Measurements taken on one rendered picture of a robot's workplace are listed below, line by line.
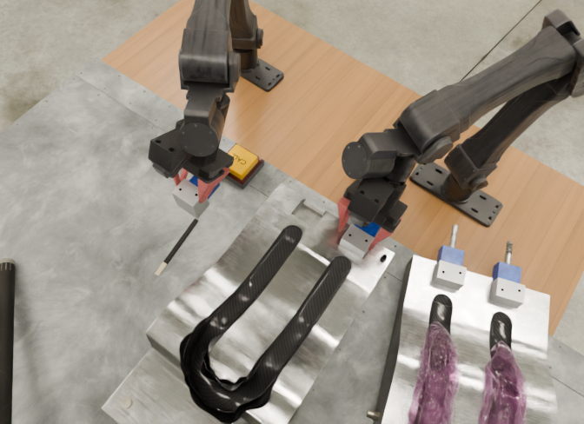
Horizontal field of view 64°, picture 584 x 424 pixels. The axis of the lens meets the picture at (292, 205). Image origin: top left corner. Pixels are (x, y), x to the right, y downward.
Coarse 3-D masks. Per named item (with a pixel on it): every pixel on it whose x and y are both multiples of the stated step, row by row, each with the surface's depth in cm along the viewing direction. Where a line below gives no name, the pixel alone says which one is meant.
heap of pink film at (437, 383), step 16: (432, 336) 79; (448, 336) 79; (432, 352) 76; (448, 352) 77; (496, 352) 79; (512, 352) 81; (432, 368) 74; (448, 368) 75; (496, 368) 76; (512, 368) 77; (416, 384) 75; (432, 384) 73; (448, 384) 73; (496, 384) 74; (512, 384) 74; (416, 400) 74; (432, 400) 72; (448, 400) 73; (496, 400) 72; (512, 400) 72; (416, 416) 73; (432, 416) 72; (448, 416) 73; (480, 416) 73; (496, 416) 71; (512, 416) 72
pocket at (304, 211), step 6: (300, 204) 92; (306, 204) 92; (294, 210) 90; (300, 210) 93; (306, 210) 93; (312, 210) 92; (318, 210) 91; (300, 216) 92; (306, 216) 92; (312, 216) 92; (318, 216) 92; (306, 222) 91; (312, 222) 92
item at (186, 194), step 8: (192, 176) 86; (184, 184) 84; (192, 184) 84; (176, 192) 83; (184, 192) 83; (192, 192) 83; (176, 200) 85; (184, 200) 83; (192, 200) 83; (184, 208) 86; (192, 208) 83; (200, 208) 85
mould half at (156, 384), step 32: (288, 192) 91; (256, 224) 88; (288, 224) 88; (320, 224) 88; (224, 256) 85; (256, 256) 86; (320, 256) 85; (352, 256) 86; (192, 288) 79; (224, 288) 81; (288, 288) 83; (352, 288) 83; (160, 320) 75; (192, 320) 75; (256, 320) 78; (288, 320) 80; (320, 320) 81; (352, 320) 81; (160, 352) 78; (224, 352) 73; (256, 352) 74; (320, 352) 77; (128, 384) 77; (160, 384) 77; (288, 384) 71; (128, 416) 75; (160, 416) 75; (192, 416) 75; (256, 416) 69; (288, 416) 69
